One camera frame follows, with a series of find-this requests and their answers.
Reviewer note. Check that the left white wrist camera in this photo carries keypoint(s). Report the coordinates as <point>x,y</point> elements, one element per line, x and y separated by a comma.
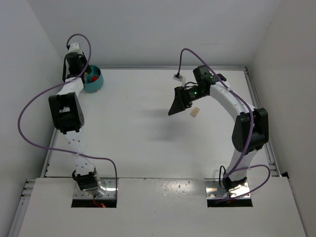
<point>74,47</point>

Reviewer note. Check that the teal divided round container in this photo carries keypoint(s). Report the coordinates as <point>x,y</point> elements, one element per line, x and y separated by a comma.
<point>92,87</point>

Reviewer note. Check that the cream white lego brick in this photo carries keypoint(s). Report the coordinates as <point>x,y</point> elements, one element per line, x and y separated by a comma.
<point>195,112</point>

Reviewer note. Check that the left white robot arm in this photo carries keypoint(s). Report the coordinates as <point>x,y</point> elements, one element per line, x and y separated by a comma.
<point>68,118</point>

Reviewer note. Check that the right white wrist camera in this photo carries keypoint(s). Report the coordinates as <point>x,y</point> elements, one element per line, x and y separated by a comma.
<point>180,78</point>

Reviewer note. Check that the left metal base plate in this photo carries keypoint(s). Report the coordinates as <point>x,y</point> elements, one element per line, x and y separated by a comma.
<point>107,191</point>

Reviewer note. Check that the metal base plate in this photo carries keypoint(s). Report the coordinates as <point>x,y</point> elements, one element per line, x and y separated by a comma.
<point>107,191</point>
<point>215,192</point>

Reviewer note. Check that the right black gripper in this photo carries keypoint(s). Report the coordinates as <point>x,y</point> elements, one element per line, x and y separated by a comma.
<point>181,99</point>

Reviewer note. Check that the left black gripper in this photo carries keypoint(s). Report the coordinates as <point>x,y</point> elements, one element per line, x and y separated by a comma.
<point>87,70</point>

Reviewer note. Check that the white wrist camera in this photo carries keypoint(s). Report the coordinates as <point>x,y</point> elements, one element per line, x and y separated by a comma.
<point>74,47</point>
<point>180,78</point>

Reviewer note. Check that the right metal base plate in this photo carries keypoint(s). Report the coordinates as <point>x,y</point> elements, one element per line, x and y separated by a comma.
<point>215,192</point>

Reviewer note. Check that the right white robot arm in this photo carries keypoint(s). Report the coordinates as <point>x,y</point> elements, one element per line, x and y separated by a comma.
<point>251,128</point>

